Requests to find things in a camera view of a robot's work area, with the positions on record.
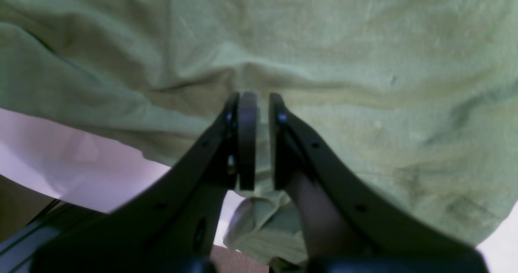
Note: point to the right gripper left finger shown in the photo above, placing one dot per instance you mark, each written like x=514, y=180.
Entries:
x=170, y=227

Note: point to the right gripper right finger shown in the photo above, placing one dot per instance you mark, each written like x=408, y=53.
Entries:
x=347, y=227

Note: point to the green t-shirt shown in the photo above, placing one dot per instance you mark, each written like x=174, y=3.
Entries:
x=417, y=97

